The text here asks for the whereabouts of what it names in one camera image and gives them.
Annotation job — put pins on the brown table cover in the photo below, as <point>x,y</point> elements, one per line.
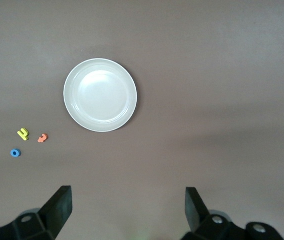
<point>207,75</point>

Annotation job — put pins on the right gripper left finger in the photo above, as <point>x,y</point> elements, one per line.
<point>56,215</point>

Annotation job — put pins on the beige brown plate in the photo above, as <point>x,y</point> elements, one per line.
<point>100,95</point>

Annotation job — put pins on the yellow letter h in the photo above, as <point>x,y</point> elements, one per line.
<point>23,134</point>

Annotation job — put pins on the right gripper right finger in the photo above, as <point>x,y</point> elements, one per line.
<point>199,220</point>

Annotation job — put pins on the blue letter o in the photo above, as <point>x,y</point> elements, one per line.
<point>12,152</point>

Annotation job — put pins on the orange letter t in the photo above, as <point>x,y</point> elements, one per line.
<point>42,137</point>

